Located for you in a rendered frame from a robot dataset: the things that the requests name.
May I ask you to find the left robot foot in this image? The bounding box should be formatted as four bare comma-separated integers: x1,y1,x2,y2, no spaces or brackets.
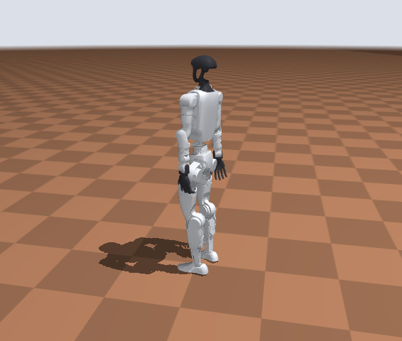
178,261,209,275

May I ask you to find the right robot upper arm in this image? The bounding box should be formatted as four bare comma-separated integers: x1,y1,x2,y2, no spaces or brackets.
214,91,223,131

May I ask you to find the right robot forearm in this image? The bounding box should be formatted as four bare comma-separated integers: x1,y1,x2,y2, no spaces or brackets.
212,127,222,158

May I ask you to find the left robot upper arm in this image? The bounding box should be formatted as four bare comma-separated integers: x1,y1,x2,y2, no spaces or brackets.
175,93,197,139

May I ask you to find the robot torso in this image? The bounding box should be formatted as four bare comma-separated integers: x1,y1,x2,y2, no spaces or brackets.
188,85,219,173

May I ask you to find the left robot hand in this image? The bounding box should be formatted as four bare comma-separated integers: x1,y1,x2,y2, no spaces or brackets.
178,164,195,194

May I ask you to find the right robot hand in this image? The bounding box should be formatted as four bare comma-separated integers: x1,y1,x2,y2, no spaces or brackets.
210,151,227,180

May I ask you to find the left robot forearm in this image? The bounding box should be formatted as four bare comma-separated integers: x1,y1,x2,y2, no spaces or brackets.
176,130,190,172

